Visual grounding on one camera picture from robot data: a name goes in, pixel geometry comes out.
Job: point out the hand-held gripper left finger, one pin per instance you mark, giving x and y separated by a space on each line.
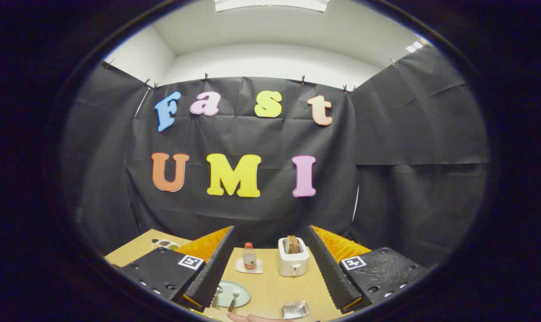
216 268

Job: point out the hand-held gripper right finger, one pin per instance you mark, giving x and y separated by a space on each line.
326 268

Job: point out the white toaster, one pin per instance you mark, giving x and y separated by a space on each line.
292 264

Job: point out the clear water bottle red cap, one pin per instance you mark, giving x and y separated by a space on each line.
249 259

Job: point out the light green round plate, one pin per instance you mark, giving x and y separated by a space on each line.
243 295

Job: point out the toasted bread slice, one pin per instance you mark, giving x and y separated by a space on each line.
296 245
289 245

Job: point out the white square coaster tray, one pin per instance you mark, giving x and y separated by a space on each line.
259 268

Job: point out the row of black cloth clips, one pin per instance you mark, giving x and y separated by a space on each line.
303 80

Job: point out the small ceiling light panel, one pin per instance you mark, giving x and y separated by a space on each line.
415 46

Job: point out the large ceiling light panel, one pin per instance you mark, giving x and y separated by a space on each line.
270 3

